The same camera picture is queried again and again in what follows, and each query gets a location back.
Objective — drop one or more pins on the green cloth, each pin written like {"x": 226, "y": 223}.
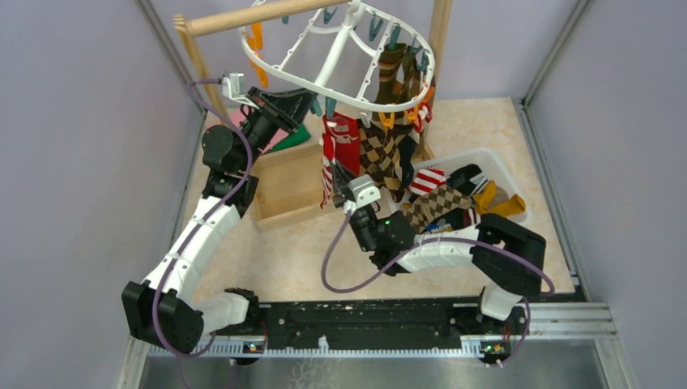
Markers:
{"x": 300, "y": 136}

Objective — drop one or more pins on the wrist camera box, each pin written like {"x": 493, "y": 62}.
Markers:
{"x": 233, "y": 88}
{"x": 364, "y": 191}

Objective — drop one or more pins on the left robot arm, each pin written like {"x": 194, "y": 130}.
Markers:
{"x": 159, "y": 309}

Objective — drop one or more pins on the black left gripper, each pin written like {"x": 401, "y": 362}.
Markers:
{"x": 283, "y": 109}

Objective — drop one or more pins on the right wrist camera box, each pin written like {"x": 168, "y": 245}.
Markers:
{"x": 364, "y": 191}

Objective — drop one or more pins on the navy white red hanging sock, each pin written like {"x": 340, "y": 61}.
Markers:
{"x": 416, "y": 118}

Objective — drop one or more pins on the white clothes clip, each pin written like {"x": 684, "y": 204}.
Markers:
{"x": 366, "y": 119}

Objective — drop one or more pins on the red white striped sock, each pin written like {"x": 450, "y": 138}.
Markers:
{"x": 328, "y": 156}

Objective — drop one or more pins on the white round clip hanger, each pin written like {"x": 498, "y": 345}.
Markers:
{"x": 365, "y": 26}

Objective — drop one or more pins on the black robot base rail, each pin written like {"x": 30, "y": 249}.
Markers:
{"x": 419, "y": 327}

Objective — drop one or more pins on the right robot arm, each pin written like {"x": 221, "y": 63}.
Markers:
{"x": 510, "y": 255}

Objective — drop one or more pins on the pink cloth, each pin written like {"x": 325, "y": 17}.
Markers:
{"x": 237, "y": 118}

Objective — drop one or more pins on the beige argyle sock in basket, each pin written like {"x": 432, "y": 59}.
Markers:
{"x": 438, "y": 202}

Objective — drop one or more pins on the orange clothes clip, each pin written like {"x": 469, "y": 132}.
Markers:
{"x": 387, "y": 120}

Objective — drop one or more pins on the yellow sock in basket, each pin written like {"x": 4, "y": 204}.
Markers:
{"x": 494, "y": 200}

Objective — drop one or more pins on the white plastic laundry basket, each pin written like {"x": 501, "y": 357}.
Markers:
{"x": 488, "y": 160}

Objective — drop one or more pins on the olive striped hanging sock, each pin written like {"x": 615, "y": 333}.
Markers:
{"x": 389, "y": 64}

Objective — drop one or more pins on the black sock in basket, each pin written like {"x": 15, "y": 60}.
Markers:
{"x": 469, "y": 180}

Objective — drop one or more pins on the brown argyle sock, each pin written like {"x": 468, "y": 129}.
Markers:
{"x": 372, "y": 140}
{"x": 389, "y": 164}

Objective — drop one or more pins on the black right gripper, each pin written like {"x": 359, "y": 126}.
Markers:
{"x": 341, "y": 177}

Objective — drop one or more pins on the teal clothes clip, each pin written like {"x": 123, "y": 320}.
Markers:
{"x": 330, "y": 107}
{"x": 316, "y": 107}

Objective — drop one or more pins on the wooden hanger rack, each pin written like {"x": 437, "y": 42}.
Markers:
{"x": 290, "y": 187}

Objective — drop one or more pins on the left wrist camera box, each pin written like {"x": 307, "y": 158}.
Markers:
{"x": 233, "y": 88}

